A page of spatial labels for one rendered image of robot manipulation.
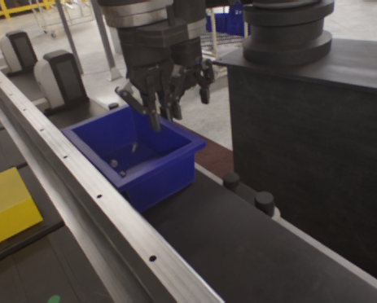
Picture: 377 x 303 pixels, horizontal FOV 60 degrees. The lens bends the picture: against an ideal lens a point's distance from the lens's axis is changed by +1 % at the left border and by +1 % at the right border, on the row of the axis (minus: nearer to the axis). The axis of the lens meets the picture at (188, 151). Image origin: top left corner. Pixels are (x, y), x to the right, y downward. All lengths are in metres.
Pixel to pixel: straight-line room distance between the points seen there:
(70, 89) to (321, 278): 0.76
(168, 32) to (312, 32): 0.57
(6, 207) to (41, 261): 0.06
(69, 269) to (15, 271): 0.05
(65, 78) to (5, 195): 0.62
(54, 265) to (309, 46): 0.80
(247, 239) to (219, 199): 0.09
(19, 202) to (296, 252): 0.32
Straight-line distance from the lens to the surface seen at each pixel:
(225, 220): 0.47
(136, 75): 0.52
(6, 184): 0.37
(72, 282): 0.29
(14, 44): 1.39
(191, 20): 0.64
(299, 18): 0.90
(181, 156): 0.47
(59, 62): 0.93
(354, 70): 0.88
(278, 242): 0.45
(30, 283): 0.31
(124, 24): 0.48
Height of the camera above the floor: 1.22
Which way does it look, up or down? 33 degrees down
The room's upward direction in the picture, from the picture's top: 9 degrees counter-clockwise
